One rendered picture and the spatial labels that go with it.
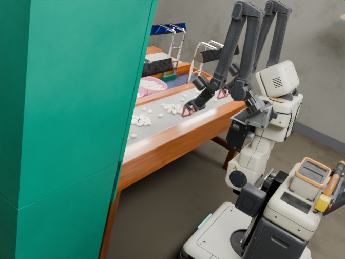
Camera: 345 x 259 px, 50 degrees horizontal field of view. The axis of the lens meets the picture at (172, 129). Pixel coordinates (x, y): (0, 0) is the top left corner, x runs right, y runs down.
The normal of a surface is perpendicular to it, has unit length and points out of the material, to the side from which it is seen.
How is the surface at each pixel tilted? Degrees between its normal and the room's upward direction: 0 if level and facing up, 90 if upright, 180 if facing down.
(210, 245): 0
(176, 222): 0
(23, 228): 90
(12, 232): 90
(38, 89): 90
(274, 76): 90
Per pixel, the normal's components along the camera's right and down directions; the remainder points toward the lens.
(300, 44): -0.53, 0.29
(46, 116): 0.78, 0.45
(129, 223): 0.24, -0.85
